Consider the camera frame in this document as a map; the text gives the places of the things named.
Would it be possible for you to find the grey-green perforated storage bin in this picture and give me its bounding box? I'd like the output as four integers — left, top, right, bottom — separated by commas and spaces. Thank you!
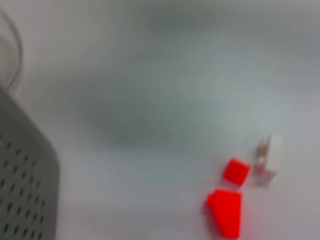
0, 84, 61, 240

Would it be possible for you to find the long white brick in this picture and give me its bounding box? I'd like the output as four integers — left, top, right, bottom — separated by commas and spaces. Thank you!
252, 132, 285, 189

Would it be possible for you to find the bright red slope brick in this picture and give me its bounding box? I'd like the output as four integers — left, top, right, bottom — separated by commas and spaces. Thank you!
204, 188, 244, 239

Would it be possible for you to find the small red brick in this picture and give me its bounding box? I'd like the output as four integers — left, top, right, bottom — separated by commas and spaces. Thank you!
221, 157, 252, 187

